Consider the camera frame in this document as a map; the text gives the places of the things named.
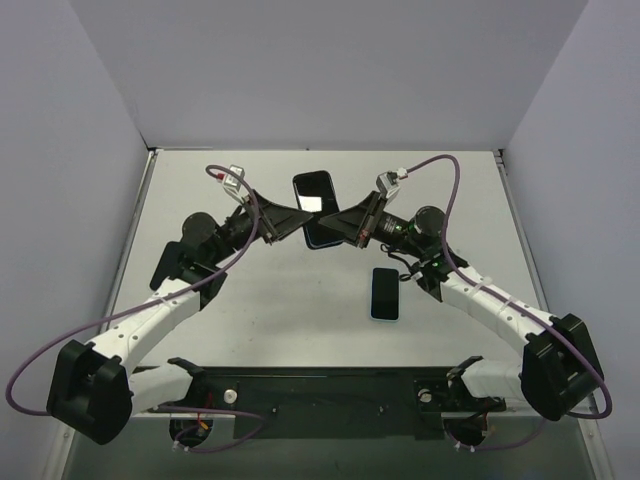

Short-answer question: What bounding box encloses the blue phone black screen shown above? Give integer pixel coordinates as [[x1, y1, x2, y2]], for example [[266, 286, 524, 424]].
[[292, 170, 342, 250]]

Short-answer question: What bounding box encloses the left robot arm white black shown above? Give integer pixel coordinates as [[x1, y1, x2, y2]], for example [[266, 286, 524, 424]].
[[46, 193, 313, 445]]

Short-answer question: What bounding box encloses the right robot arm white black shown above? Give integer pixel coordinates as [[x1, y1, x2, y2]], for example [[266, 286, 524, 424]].
[[320, 192, 603, 421]]

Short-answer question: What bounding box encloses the light blue cased phone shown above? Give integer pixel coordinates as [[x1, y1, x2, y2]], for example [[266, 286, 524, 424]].
[[370, 268, 400, 322]]

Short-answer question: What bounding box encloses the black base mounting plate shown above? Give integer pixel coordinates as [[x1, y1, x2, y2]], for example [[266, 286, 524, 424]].
[[175, 367, 506, 440]]

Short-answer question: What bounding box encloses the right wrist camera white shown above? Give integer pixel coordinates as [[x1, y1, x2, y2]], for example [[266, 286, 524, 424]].
[[376, 171, 400, 202]]

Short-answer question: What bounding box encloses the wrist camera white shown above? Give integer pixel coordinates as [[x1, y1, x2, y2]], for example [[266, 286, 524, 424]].
[[217, 165, 245, 203], [376, 171, 400, 202]]

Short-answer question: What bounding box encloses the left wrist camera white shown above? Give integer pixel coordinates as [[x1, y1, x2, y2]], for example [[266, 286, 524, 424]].
[[217, 165, 245, 203]]

